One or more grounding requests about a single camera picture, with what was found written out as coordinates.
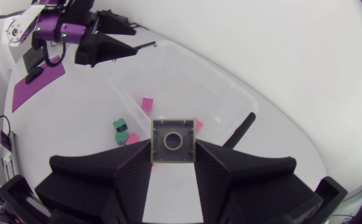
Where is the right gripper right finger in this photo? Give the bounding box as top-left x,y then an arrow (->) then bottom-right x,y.
194,139 -> 323,224

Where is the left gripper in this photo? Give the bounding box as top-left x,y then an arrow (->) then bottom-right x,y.
62,0 -> 138,68

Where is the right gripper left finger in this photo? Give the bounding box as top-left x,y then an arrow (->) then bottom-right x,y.
34,139 -> 153,224

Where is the grey-green toy brick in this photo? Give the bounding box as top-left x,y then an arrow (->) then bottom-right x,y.
150,118 -> 196,164

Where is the clear plastic container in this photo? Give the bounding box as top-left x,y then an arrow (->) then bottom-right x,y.
102,39 -> 260,149

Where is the green toy brick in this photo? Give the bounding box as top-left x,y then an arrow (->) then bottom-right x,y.
112,118 -> 128,133
115,131 -> 129,146

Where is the black keyboard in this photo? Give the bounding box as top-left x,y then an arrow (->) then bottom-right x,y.
22,46 -> 46,73

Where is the black computer mouse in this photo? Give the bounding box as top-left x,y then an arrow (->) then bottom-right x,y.
24,66 -> 44,85

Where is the dark mat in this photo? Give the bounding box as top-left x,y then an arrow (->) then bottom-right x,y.
11,55 -> 67,113

